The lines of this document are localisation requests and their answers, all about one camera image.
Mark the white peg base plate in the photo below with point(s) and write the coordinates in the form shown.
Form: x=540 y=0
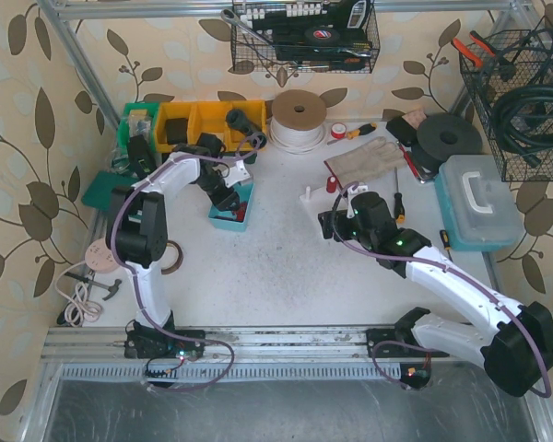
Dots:
x=316 y=201

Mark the red white tape roll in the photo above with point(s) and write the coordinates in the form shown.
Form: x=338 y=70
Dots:
x=338 y=130

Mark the black tape roll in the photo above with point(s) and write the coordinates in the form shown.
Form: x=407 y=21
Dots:
x=321 y=36

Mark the silver wrench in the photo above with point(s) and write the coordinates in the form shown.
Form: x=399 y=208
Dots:
x=232 y=19

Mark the small hammer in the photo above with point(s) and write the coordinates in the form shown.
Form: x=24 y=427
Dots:
x=111 y=290

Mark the black green meter device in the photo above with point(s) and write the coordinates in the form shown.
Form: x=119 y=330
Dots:
x=141 y=157

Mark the green storage bin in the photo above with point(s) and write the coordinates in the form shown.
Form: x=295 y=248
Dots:
x=137 y=119

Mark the black disc spool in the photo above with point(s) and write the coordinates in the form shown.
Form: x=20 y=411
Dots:
x=443 y=135

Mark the wire basket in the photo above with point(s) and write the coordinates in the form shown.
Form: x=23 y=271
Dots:
x=513 y=96
x=285 y=38

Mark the blue clear toolbox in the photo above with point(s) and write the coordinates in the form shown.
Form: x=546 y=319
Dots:
x=477 y=208

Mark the black orange screwdriver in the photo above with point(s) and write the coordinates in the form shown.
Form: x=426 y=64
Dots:
x=399 y=209

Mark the white cable spool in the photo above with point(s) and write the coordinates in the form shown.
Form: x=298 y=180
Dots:
x=297 y=122

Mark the blue plastic tray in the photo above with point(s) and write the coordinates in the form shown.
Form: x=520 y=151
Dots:
x=227 y=220

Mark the yellow storage bin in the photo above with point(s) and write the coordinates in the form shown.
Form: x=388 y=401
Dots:
x=207 y=117

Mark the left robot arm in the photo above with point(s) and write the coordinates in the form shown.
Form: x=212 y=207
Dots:
x=137 y=231

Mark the beige work glove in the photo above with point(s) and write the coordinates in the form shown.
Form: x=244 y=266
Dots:
x=367 y=162

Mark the brown tape roll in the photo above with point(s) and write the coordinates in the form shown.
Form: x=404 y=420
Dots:
x=172 y=258

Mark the orange handled pliers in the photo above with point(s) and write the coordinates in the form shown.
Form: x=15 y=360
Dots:
x=468 y=53

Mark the small yellow black screwdriver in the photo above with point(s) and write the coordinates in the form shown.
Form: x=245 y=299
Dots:
x=445 y=239

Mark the dark grey pipe fitting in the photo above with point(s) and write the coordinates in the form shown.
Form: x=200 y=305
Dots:
x=237 y=120

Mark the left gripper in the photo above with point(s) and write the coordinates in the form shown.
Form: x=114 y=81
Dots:
x=228 y=201

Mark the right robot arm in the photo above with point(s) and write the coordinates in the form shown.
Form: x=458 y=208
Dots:
x=512 y=342

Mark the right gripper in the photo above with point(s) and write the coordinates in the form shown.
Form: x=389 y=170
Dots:
x=329 y=224

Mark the green cutting mat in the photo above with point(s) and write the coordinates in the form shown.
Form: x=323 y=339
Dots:
x=98 y=193

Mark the top wire basket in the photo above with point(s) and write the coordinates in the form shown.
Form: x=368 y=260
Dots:
x=285 y=38

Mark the right wire basket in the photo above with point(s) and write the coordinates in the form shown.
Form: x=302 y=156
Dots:
x=513 y=96

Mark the black box in bin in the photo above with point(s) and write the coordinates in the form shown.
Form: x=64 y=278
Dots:
x=176 y=131

